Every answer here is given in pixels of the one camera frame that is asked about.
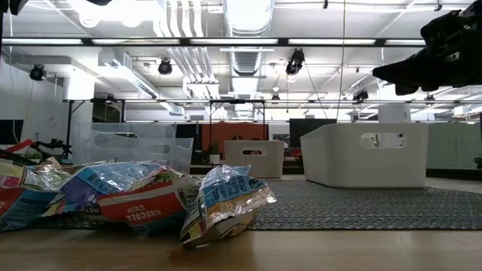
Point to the red green wrapper granola bar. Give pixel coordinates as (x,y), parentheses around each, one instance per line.
(150,207)

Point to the dark wall screen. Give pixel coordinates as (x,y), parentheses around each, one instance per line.
(11,131)

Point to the black monitor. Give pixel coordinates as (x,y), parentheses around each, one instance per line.
(312,131)

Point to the black hanging spotlight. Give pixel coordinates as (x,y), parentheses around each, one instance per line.
(165,67)
(360,95)
(37,72)
(294,62)

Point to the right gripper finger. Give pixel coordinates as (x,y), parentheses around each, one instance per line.
(408,66)
(412,80)

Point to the white box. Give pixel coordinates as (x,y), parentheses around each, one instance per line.
(394,113)

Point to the small plant white pot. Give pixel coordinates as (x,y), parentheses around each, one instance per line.
(215,158)

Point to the silver red wrapper granola bar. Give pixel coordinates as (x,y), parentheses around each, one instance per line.
(30,211)

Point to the white ceiling pipes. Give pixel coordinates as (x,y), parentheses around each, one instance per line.
(192,22)

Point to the silver ceiling air duct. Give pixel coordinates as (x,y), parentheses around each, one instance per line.
(248,22)

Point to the black background robot arm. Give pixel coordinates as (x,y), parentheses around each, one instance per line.
(52,145)

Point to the pale partition panel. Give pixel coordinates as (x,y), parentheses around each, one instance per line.
(455,145)

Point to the black background rig frame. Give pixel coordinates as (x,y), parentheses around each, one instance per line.
(237,101)

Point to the white plastic bin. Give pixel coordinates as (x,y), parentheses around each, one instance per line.
(339,165)

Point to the clear plastic bin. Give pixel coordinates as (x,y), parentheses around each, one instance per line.
(150,150)

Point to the orange partition panel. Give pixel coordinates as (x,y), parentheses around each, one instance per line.
(226,133)

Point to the blue wrapper granola bar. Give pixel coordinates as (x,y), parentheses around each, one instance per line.
(226,199)
(105,177)

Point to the grey plastic bin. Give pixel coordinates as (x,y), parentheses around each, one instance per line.
(271,160)

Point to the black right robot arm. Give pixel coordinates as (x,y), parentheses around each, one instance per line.
(474,71)

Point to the dark woven table mat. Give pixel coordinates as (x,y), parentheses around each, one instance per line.
(357,207)

